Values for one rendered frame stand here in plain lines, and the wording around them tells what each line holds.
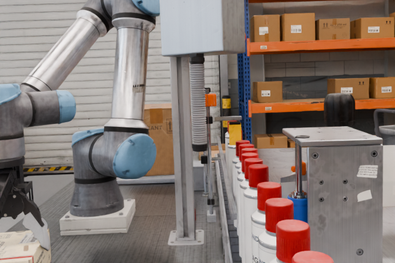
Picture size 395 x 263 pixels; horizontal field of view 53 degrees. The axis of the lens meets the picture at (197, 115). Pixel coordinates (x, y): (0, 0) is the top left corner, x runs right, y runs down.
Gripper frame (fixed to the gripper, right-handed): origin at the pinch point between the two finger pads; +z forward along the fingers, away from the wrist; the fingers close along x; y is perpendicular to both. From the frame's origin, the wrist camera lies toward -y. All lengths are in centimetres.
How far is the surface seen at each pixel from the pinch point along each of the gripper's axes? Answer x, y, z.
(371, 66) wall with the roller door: -344, 423, -41
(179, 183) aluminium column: -36.6, 11.7, -9.5
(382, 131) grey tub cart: -209, 192, 11
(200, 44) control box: -41, 1, -42
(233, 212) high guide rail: -45.3, -7.7, -7.9
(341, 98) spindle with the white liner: -81, 15, -28
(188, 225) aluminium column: -38.3, 11.3, 1.1
